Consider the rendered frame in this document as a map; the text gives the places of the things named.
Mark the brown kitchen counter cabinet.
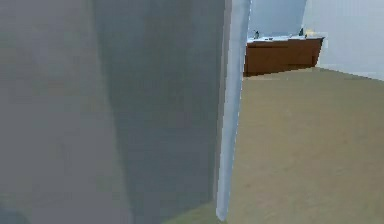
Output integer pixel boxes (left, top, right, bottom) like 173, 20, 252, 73
243, 34, 326, 78

